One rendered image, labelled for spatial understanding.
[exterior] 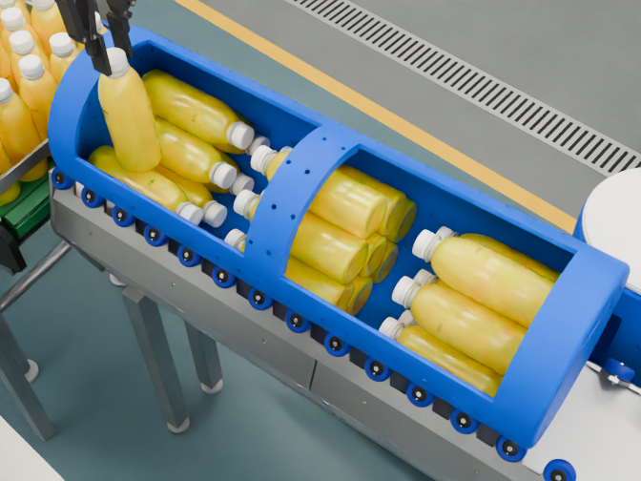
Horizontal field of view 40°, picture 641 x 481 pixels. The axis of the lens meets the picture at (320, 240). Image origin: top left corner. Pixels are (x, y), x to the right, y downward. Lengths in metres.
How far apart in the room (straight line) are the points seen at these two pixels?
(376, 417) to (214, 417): 1.04
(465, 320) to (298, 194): 0.28
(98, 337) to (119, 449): 0.36
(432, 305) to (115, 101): 0.55
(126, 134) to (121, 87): 0.08
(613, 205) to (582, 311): 0.41
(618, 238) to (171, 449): 1.36
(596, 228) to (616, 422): 0.30
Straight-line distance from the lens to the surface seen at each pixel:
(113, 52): 1.33
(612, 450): 1.38
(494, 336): 1.17
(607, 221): 1.47
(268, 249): 1.23
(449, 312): 1.19
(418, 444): 1.40
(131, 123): 1.36
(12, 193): 1.70
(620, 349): 1.53
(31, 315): 2.68
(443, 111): 3.09
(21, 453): 1.25
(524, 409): 1.14
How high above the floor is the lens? 2.13
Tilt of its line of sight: 52 degrees down
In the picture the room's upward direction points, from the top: 1 degrees counter-clockwise
